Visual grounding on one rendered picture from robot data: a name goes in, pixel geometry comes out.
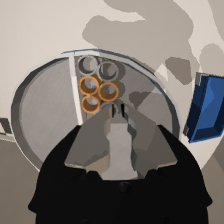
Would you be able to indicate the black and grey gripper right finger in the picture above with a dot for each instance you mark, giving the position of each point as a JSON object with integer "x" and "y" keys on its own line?
{"x": 154, "y": 147}

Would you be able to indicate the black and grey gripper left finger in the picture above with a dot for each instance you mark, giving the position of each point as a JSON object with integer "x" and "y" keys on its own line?
{"x": 83, "y": 149}

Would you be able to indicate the bronze bushing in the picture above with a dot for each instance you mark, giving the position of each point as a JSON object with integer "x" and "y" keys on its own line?
{"x": 88, "y": 107}
{"x": 88, "y": 91}
{"x": 108, "y": 97}

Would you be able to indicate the grey round turntable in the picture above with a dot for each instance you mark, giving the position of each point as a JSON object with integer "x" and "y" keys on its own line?
{"x": 47, "y": 111}

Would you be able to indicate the blue open-top crate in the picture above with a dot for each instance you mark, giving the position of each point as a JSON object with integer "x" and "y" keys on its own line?
{"x": 210, "y": 112}

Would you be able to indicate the grey metal bushing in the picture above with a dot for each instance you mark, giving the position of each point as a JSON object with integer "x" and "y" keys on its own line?
{"x": 80, "y": 67}
{"x": 113, "y": 102}
{"x": 109, "y": 78}

